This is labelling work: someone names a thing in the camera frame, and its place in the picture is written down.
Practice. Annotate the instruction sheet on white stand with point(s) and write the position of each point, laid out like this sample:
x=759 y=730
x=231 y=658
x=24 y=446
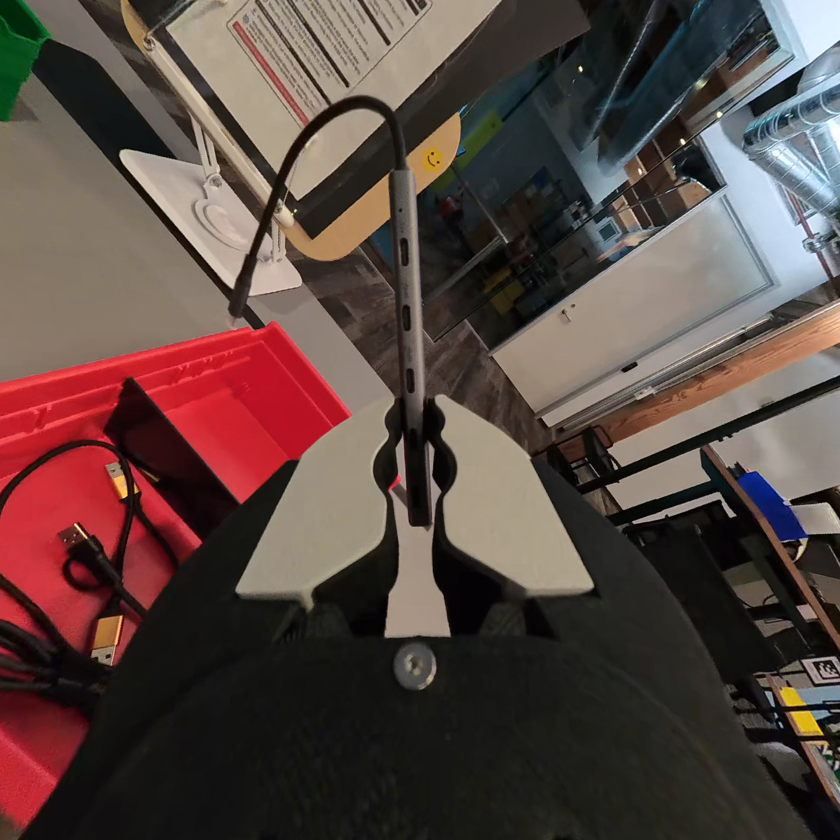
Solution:
x=367 y=216

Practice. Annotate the wooden ceiling beam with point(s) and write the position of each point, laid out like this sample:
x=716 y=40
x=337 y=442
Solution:
x=722 y=367

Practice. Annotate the red plastic bin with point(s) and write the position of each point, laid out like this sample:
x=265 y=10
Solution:
x=262 y=407

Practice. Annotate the printed paper sign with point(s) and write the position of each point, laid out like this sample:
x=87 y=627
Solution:
x=295 y=65

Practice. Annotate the grey usb hub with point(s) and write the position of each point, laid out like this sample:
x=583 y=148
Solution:
x=408 y=295

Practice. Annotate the spiral metal air duct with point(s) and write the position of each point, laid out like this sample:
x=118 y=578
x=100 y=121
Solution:
x=794 y=131

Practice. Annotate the yellow smiley sticker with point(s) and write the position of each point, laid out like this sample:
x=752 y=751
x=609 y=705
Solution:
x=431 y=159

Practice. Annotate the yellow block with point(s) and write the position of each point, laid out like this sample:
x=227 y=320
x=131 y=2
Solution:
x=800 y=712

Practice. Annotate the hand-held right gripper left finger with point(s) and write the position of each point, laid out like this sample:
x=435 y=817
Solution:
x=315 y=518

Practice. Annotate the glass partition wall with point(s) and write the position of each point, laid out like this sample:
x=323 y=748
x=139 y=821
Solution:
x=525 y=216

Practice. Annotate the white door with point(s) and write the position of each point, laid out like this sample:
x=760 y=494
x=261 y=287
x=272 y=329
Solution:
x=623 y=308

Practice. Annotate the wooden workbench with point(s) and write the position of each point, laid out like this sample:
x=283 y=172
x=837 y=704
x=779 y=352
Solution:
x=754 y=525

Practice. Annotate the blue plastic bin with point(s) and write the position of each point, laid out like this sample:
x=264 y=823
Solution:
x=771 y=505

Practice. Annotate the black bin divider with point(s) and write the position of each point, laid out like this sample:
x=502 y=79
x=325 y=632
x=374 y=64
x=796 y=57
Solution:
x=177 y=453

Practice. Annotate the green plastic bin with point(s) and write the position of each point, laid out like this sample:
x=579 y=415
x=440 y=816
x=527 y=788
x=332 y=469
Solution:
x=16 y=52

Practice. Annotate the black board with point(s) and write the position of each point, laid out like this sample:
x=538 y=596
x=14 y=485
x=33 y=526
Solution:
x=512 y=39

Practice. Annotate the white document stand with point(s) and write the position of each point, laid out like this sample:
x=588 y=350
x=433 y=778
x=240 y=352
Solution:
x=170 y=177

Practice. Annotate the black and white tag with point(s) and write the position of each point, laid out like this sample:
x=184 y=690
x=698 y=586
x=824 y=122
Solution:
x=823 y=670

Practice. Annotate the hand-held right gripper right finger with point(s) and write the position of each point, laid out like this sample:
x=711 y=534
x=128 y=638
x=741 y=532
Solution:
x=512 y=518

